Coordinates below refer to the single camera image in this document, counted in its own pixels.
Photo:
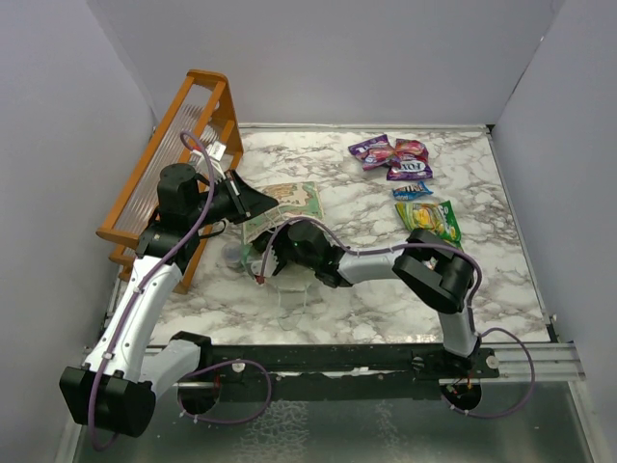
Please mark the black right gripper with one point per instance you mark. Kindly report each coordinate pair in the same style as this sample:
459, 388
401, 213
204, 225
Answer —
277, 240

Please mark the green illustrated paper bag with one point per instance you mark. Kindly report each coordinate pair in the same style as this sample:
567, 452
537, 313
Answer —
288, 292

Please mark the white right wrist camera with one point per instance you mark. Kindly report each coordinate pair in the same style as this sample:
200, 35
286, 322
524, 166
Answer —
260, 266

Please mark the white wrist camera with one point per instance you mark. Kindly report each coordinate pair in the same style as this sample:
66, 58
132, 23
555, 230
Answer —
260, 266
214, 152

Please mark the red snack packet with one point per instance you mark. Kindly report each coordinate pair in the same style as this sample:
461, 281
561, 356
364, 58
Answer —
373, 153

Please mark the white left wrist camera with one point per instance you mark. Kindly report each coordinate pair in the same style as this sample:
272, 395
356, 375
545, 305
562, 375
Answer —
214, 152

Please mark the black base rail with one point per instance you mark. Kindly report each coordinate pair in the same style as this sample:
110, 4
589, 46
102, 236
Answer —
319, 372

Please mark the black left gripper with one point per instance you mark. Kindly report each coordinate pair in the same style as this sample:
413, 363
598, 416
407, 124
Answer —
247, 201

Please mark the yellow green snack bag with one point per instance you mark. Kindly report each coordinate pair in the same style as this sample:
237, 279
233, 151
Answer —
438, 218

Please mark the small clear plastic cup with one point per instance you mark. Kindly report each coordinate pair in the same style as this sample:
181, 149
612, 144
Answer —
232, 255

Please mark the purple Fox's candy bag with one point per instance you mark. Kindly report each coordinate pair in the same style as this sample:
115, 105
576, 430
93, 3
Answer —
411, 162

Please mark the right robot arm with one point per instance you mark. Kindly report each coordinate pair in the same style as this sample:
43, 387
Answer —
442, 276

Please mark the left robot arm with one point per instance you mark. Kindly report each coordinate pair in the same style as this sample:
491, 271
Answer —
117, 386

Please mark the blue M&M's candy packet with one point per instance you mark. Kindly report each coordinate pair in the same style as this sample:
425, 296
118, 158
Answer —
411, 192

